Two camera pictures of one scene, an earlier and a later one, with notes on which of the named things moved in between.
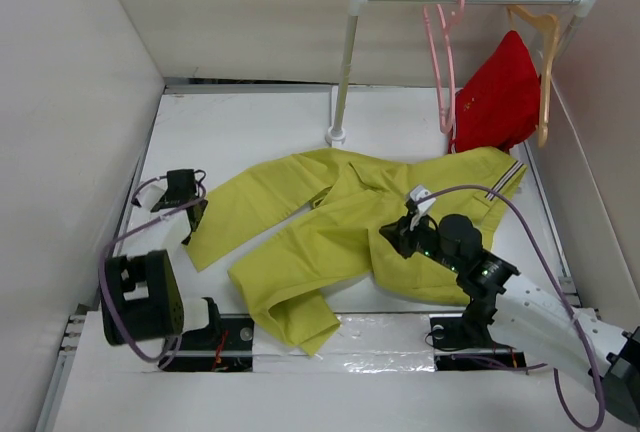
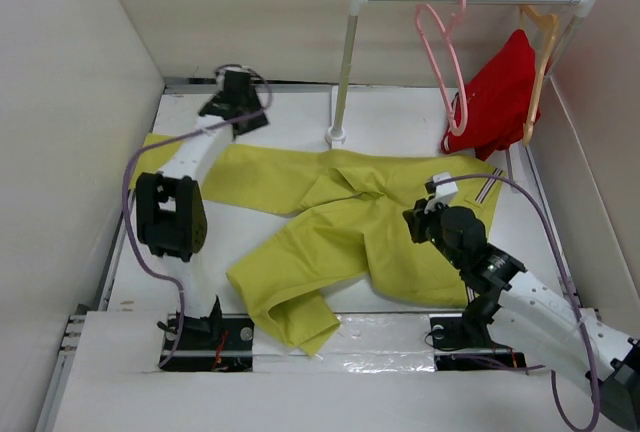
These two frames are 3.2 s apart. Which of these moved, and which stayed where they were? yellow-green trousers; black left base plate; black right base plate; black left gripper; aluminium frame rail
Moved: black left gripper; yellow-green trousers
Stayed: black right base plate; black left base plate; aluminium frame rail
